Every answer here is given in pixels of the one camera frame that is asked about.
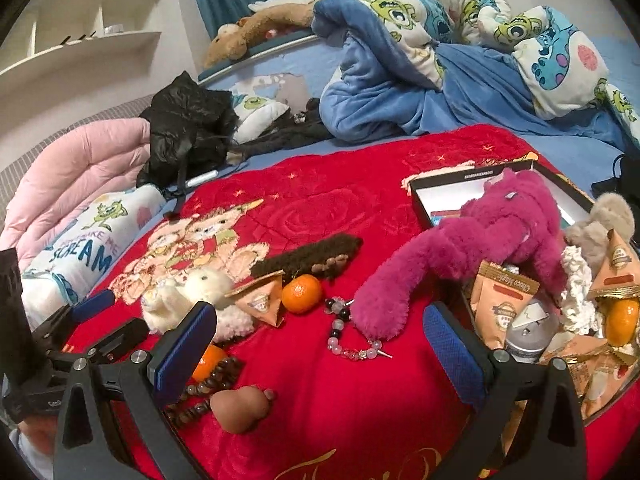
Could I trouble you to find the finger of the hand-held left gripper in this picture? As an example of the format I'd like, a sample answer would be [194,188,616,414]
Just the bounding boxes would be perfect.
[65,316,153,361]
[30,289,117,342]

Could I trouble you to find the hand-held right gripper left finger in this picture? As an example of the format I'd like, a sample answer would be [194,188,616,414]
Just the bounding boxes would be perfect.
[52,300,218,480]

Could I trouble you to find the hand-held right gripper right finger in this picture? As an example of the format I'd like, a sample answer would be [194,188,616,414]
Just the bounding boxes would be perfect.
[423,302,589,480]

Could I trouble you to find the wooden bead bracelet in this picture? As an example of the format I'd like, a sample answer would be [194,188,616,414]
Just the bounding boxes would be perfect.
[162,330,246,428]

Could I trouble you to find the black box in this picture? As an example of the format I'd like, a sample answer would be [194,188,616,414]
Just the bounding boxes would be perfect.
[409,159,640,421]

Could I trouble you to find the tangerine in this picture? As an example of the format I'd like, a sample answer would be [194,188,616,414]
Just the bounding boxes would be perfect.
[281,274,323,316]
[604,297,640,348]
[192,344,230,383]

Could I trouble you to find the long white printed pillow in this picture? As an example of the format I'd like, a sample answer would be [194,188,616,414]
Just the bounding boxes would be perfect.
[17,185,166,331]

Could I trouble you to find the orange snack pouch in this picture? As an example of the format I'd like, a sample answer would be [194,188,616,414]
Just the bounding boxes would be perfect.
[470,260,541,351]

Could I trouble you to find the brown gourd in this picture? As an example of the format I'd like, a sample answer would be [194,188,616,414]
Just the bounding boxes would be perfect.
[210,385,277,435]

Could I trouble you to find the white plush toy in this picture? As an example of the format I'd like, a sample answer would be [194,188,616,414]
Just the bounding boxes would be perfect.
[140,266,256,338]

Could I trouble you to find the grey jar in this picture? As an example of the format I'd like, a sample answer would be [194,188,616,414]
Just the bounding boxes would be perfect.
[504,300,561,366]

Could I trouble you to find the orange triangular snack packet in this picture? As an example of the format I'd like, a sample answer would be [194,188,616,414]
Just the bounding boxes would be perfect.
[587,230,640,301]
[223,270,286,328]

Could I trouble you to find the magenta plush toy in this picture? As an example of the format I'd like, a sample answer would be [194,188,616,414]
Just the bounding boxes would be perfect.
[352,167,568,348]

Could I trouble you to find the flat orange snack packet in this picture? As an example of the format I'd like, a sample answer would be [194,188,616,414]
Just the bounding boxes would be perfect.
[537,332,636,411]

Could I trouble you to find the pink quilt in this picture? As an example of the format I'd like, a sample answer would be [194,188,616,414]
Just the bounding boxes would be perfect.
[0,119,153,256]

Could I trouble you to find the white knitted toy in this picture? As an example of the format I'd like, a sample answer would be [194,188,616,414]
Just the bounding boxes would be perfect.
[557,247,608,336]

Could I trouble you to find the dark brown fuzzy plush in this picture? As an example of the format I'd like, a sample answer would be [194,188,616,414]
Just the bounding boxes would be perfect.
[249,232,364,283]

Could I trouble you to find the white pen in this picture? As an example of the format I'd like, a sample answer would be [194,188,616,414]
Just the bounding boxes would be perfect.
[165,169,221,196]

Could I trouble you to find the red printed blanket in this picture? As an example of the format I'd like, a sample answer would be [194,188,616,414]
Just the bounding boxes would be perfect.
[60,122,640,480]

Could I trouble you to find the beige plush toy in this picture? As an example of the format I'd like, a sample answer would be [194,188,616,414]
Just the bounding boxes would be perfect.
[565,192,636,273]

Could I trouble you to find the black puffer jacket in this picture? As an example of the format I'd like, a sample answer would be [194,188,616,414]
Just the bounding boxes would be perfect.
[135,71,241,186]

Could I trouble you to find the black clothing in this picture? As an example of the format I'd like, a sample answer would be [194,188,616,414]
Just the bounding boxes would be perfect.
[591,152,640,206]

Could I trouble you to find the dark brown clothes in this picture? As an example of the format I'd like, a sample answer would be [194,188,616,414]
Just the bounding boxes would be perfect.
[227,100,346,161]

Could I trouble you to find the small white printed pillow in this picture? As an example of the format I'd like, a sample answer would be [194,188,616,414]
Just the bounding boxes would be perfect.
[231,80,291,143]

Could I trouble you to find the blue cartoon blanket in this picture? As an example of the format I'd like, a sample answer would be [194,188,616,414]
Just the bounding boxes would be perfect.
[312,0,640,136]

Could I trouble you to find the brown plush toy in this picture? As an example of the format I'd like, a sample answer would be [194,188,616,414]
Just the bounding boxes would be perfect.
[202,2,321,68]

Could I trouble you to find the pink and black bead bracelet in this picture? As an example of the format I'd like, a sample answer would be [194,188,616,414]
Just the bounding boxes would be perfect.
[324,297,393,361]

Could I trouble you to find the white wall shelf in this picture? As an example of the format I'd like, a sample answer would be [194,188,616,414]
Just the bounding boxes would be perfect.
[0,0,173,106]

